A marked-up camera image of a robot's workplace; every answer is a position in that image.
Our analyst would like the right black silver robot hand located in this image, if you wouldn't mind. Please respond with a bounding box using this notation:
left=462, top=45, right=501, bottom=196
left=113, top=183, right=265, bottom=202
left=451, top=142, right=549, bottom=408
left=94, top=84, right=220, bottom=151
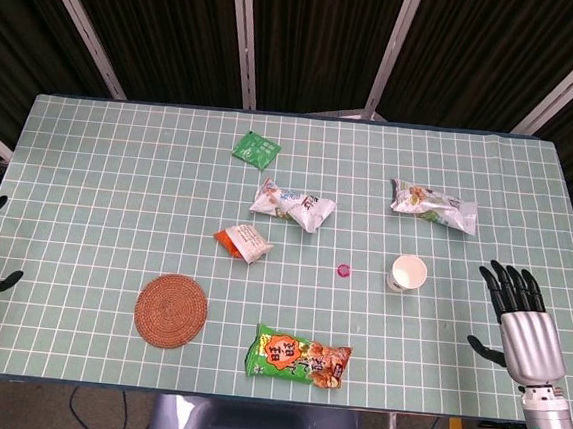
left=463, top=258, right=573, bottom=389

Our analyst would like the small green sachet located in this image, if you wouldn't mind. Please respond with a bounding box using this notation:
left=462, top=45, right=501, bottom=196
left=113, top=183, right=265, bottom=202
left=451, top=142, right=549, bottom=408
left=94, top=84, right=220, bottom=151
left=229, top=130, right=282, bottom=174

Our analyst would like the orange white snack packet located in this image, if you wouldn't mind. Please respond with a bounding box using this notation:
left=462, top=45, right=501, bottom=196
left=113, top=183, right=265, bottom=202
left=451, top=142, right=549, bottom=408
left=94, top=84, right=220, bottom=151
left=211, top=221, right=276, bottom=266

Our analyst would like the green grid table mat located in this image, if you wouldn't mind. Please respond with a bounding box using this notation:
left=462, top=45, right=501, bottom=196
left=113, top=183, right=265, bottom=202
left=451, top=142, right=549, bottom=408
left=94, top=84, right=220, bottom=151
left=0, top=88, right=573, bottom=427

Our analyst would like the long white green snack bag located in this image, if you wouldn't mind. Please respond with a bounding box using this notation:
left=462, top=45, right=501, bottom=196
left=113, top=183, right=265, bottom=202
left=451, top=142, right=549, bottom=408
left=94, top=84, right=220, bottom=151
left=388, top=178, right=482, bottom=237

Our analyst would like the white double partition frame post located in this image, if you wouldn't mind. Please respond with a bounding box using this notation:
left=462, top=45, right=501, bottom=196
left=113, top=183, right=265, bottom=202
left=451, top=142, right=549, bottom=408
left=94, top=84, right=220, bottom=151
left=219, top=0, right=266, bottom=111

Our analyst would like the thin blue floor cable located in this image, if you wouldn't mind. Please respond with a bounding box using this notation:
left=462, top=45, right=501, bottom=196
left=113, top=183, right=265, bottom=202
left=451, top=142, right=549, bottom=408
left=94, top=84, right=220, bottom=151
left=65, top=383, right=92, bottom=429

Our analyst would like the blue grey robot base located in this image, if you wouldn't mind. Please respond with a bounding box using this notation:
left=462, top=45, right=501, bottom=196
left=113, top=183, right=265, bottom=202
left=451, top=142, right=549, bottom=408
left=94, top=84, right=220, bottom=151
left=148, top=390, right=366, bottom=429

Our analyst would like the green orange snack bag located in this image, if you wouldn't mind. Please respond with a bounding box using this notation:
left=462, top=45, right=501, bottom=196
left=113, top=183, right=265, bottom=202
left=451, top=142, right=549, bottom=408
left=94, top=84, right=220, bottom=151
left=244, top=323, right=355, bottom=392

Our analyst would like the crumpled white snack bag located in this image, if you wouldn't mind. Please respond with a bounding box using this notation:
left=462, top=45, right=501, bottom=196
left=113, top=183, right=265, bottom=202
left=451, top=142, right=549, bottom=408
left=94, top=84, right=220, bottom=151
left=246, top=174, right=340, bottom=237

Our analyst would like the round woven brown coaster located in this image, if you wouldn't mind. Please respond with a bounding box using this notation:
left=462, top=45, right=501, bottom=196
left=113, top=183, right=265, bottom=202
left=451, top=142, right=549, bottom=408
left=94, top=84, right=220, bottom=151
left=132, top=271, right=212, bottom=352

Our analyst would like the white paper cup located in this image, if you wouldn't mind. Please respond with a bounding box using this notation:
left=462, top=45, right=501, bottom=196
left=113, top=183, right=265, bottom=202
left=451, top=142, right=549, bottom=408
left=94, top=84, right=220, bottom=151
left=384, top=253, right=430, bottom=296

